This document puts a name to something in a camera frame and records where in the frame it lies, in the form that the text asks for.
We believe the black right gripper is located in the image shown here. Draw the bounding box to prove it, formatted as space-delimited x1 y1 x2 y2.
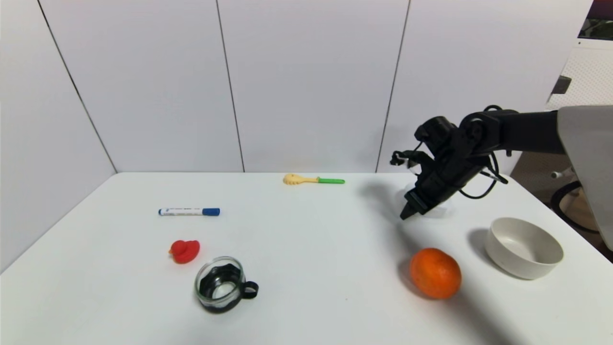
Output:
399 161 464 220

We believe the beige round bowl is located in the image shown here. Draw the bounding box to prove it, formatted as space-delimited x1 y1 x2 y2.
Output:
484 217 565 280

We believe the orange mandarin fruit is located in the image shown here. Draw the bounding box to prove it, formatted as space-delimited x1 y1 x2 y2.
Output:
409 247 462 300

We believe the glass cup with black sleeve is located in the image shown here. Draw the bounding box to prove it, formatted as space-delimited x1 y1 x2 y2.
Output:
194 256 260 314

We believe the white perforated panel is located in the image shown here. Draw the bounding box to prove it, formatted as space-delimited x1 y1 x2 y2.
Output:
546 41 613 111

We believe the blue capped white marker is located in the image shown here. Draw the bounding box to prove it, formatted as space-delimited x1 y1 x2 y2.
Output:
159 207 221 217

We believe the red rubber duck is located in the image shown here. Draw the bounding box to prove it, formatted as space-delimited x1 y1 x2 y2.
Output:
168 240 201 265

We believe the dark monitor screen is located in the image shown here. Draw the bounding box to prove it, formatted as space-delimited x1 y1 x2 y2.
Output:
578 0 613 41

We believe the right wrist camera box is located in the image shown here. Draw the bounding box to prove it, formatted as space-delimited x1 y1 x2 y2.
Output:
390 149 431 174

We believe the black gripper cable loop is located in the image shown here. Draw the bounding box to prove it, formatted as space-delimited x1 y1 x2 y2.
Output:
459 149 509 200

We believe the yellow pasta spoon green handle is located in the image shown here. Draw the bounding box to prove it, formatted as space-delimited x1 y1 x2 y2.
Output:
283 173 346 186

